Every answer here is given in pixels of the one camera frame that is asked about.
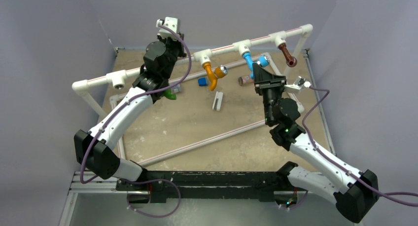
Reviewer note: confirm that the green faucet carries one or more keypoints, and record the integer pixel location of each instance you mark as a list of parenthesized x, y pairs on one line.
[(171, 93)]

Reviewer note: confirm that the brown faucet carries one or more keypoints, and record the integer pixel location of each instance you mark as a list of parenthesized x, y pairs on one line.
[(291, 61)]

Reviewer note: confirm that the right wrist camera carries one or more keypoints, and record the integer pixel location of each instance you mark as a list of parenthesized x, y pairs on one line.
[(297, 86)]

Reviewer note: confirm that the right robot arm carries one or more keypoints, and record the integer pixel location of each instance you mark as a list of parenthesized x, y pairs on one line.
[(347, 187)]

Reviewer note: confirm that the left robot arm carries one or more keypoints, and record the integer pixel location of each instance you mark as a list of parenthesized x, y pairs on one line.
[(94, 147)]

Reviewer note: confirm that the pink patterned spray can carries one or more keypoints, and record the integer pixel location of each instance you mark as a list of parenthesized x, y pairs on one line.
[(245, 80)]

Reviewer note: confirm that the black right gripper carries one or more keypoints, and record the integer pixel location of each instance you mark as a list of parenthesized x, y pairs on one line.
[(262, 82)]

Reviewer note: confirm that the white clip sealer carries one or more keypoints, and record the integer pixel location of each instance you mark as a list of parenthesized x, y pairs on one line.
[(216, 106)]

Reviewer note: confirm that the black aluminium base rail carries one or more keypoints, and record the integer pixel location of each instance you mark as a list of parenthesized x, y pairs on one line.
[(159, 186)]

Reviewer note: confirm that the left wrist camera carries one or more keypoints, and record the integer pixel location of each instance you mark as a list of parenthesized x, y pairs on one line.
[(168, 22)]

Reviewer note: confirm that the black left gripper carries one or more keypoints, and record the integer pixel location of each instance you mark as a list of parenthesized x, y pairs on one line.
[(179, 45)]

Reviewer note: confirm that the blue grey small block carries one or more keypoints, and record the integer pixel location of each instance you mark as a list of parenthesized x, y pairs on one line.
[(202, 82)]

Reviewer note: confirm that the white PVC pipe frame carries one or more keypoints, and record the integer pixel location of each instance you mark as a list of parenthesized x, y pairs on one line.
[(294, 40)]

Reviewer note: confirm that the orange faucet chrome knob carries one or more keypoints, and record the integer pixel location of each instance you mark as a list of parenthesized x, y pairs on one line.
[(214, 75)]

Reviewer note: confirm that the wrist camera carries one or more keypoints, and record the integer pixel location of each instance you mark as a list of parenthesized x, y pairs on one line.
[(168, 22), (297, 86)]

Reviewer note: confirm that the blue faucet chrome knob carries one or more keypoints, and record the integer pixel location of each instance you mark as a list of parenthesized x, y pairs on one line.
[(262, 61)]

